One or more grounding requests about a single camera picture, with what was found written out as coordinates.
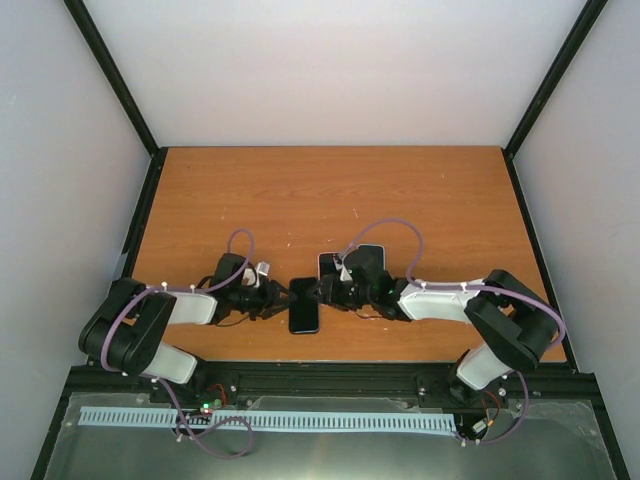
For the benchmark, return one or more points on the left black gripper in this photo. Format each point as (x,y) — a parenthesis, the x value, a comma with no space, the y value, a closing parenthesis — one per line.
(271,299)

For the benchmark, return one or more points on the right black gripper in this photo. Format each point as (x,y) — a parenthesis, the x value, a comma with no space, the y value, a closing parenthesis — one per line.
(330,293)

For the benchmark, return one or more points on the black phone case front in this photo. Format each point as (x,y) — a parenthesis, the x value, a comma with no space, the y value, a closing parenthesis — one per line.
(291,320)

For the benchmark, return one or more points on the pink phone case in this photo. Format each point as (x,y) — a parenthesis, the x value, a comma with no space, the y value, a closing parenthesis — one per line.
(320,260)

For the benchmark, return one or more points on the light blue phone case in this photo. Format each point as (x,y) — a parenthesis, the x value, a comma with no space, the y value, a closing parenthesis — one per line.
(372,245)

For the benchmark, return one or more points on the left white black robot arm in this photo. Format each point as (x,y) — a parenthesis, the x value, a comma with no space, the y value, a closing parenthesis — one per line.
(126,332)

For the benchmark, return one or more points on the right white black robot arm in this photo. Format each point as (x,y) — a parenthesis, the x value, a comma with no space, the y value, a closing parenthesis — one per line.
(517,327)

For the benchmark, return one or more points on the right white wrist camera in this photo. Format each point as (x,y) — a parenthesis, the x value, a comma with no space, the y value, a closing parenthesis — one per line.
(341,270)

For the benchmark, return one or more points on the light blue cable duct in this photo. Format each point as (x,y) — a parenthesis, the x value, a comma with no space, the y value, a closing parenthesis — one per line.
(273,421)

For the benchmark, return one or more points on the black aluminium frame rail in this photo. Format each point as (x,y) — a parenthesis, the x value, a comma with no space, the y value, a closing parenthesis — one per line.
(421,384)

